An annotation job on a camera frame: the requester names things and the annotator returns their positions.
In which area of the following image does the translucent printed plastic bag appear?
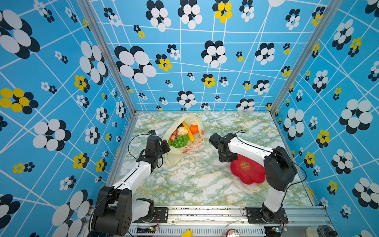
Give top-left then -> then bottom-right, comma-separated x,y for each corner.
163,114 -> 205,166

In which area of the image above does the beige round fruit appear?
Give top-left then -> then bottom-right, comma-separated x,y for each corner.
177,126 -> 188,136

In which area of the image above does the orange tangerine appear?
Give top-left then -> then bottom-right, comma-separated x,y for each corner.
190,124 -> 198,134

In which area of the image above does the red flower-shaped plate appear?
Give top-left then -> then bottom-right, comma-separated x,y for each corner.
231,155 -> 266,185

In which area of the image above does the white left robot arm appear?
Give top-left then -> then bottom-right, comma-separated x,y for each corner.
88,135 -> 170,236

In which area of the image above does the green grape bunch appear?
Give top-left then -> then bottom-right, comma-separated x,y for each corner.
168,135 -> 189,148

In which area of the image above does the yellow banana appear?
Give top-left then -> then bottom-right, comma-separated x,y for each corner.
182,122 -> 194,142

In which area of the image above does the metal can top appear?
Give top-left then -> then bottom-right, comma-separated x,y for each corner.
222,229 -> 241,237

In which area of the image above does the yellow tag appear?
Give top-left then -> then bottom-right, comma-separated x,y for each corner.
181,229 -> 193,237

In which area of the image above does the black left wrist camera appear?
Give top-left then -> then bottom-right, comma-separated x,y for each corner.
145,130 -> 161,158

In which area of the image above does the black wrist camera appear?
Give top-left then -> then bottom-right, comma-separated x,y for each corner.
209,133 -> 222,149
145,130 -> 161,158

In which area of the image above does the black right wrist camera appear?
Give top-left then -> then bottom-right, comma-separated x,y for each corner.
209,133 -> 222,149

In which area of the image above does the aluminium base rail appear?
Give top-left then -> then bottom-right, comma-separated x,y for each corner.
125,206 -> 335,237

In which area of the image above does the aluminium corner post left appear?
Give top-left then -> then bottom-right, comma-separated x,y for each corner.
78,0 -> 136,118

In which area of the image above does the aluminium corner post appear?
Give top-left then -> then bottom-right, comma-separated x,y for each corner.
78,0 -> 136,118
270,0 -> 343,116

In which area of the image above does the aluminium corner post right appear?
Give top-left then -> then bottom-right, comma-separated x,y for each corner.
270,0 -> 343,116

